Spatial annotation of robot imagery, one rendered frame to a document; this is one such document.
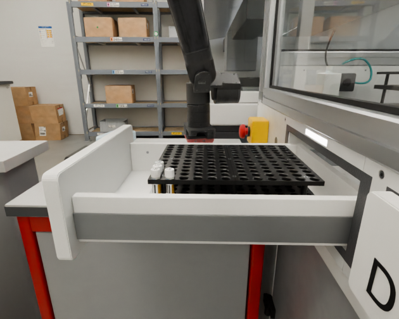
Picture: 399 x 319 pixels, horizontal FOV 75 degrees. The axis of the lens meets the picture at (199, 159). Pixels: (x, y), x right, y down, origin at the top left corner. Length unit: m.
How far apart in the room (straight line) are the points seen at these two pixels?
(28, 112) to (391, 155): 4.89
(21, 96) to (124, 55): 1.70
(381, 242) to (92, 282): 0.64
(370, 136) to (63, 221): 0.34
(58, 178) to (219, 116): 0.97
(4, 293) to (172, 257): 0.91
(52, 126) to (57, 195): 4.54
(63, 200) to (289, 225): 0.25
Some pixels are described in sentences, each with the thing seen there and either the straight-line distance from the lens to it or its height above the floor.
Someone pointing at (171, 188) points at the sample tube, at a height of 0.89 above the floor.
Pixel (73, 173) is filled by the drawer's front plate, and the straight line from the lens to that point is 0.34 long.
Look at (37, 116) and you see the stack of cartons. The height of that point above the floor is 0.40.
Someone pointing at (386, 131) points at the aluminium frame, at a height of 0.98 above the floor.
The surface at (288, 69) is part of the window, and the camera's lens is 0.65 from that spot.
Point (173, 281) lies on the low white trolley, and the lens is 0.70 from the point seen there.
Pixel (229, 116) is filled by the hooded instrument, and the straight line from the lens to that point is 1.21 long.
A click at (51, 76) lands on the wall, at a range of 5.18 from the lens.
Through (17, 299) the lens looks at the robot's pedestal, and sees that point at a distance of 1.42.
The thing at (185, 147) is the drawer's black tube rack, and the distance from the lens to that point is 0.48.
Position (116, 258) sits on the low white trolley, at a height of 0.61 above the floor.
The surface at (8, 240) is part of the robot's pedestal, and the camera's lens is 1.25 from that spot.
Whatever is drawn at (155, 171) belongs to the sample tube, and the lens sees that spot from 0.33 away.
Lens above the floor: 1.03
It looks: 18 degrees down
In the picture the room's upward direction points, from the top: straight up
